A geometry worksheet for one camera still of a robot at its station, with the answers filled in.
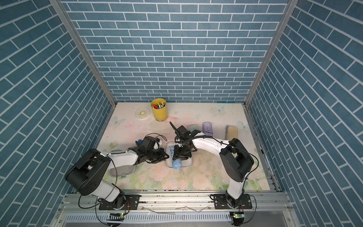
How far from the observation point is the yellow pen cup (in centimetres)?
101

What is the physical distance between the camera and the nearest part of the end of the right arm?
659mm

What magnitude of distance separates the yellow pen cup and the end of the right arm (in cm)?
25
